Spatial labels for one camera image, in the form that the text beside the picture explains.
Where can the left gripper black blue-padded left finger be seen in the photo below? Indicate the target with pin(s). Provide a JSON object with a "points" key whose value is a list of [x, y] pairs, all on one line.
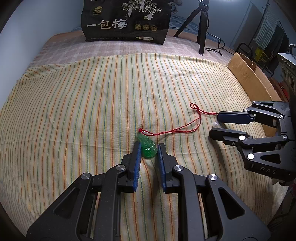
{"points": [[89, 209]]}

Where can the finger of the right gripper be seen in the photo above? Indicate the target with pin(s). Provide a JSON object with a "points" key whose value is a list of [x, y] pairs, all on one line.
{"points": [[239, 117], [228, 137]]}

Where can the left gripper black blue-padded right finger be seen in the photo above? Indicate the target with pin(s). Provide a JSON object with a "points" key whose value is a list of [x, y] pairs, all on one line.
{"points": [[207, 208]]}

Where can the brown cardboard box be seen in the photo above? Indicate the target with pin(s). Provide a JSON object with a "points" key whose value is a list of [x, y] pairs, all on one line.
{"points": [[254, 82]]}

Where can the orange patterned stool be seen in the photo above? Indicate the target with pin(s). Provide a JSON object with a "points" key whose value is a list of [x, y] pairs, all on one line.
{"points": [[280, 89]]}

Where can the yellow box on rack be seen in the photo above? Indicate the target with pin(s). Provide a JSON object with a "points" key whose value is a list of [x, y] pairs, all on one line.
{"points": [[260, 56]]}

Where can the black metal clothes rack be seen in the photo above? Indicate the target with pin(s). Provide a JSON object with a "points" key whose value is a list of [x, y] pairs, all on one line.
{"points": [[264, 28]]}

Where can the yellow striped bed sheet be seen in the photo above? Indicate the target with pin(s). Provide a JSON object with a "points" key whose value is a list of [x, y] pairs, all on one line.
{"points": [[61, 120]]}

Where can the black printed snack bag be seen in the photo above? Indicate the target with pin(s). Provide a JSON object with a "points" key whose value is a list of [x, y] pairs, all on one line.
{"points": [[133, 20]]}

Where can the pink checkered blanket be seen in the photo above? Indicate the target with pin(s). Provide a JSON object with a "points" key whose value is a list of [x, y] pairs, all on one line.
{"points": [[72, 46]]}

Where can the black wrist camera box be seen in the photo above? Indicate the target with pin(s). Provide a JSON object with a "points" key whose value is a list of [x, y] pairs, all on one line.
{"points": [[288, 67]]}

